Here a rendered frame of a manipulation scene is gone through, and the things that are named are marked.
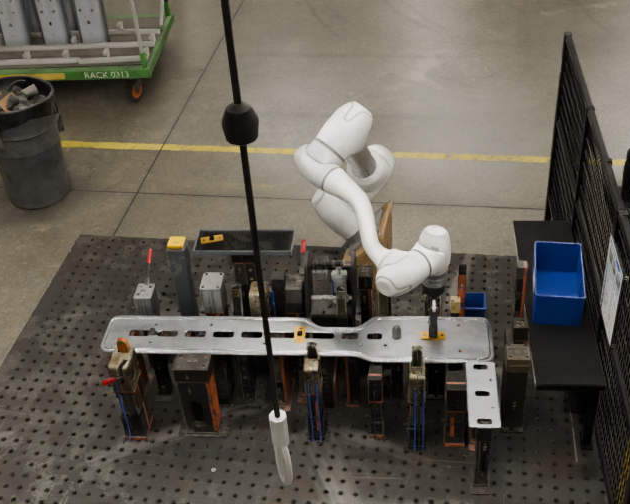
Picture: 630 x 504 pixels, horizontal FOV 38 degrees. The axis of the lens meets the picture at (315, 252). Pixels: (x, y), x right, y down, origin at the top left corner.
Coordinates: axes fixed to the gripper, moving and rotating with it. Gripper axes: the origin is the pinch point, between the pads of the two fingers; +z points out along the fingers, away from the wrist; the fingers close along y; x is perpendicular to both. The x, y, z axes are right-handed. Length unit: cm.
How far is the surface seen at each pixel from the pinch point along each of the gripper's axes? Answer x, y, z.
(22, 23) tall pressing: -299, -395, 58
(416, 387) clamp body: -5.6, 24.6, 4.5
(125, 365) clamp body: -103, 22, -1
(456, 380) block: 7.5, 18.9, 6.6
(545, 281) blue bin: 40.9, -26.5, 1.3
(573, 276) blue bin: 51, -29, 1
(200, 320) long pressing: -83, -7, 5
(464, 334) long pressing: 10.9, -1.3, 4.6
